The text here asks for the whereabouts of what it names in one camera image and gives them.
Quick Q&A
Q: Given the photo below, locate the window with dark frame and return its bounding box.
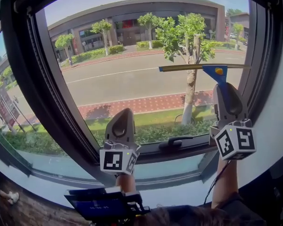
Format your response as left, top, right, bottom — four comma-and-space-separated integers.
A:
0, 0, 283, 190

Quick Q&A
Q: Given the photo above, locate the casement window glass pane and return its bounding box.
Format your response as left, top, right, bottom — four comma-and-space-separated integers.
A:
44, 0, 250, 148

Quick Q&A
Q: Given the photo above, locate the blue squeegee with brass blade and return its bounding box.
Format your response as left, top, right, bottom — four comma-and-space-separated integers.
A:
158, 64, 251, 103

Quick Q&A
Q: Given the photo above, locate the person's right forearm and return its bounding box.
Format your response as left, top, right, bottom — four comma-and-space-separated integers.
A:
211, 158, 239, 209

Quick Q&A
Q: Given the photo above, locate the black monitor with blue screen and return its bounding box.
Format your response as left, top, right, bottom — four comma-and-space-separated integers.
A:
64, 188, 128, 221

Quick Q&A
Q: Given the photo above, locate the person's left forearm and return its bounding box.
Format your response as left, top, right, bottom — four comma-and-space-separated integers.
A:
115, 173, 136, 194

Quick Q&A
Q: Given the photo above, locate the pruned street tree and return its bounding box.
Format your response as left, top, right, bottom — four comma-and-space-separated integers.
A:
154, 13, 217, 126

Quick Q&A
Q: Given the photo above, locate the person's black shirt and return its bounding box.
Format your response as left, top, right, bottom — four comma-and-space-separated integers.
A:
136, 192, 267, 226

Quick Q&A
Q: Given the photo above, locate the black window handle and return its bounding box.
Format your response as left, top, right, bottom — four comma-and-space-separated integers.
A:
158, 136, 194, 150

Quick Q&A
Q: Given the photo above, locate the black monitor mounting bracket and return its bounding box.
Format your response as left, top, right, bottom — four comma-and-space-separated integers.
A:
121, 191, 151, 218

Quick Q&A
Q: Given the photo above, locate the large fixed glass pane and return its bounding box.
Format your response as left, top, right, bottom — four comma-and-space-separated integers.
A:
0, 31, 97, 181

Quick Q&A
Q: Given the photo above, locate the white window sill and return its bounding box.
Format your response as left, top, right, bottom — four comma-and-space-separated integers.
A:
0, 154, 274, 209

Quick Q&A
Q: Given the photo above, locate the narrow fixed glass pane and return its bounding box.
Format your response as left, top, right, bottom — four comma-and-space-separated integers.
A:
134, 151, 212, 174

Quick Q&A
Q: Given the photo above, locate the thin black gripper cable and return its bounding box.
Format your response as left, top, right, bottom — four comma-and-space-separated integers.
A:
203, 160, 232, 206

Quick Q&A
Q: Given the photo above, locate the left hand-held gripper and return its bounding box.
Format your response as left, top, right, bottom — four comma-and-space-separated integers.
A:
99, 107, 142, 176

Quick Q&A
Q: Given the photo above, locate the red banner sign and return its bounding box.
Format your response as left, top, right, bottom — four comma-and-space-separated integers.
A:
0, 85, 21, 128

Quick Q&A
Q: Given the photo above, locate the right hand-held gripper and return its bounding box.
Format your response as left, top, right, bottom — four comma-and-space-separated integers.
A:
209, 82, 257, 161

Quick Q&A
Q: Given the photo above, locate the brown building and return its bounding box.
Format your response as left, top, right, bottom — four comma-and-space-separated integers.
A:
47, 0, 250, 63

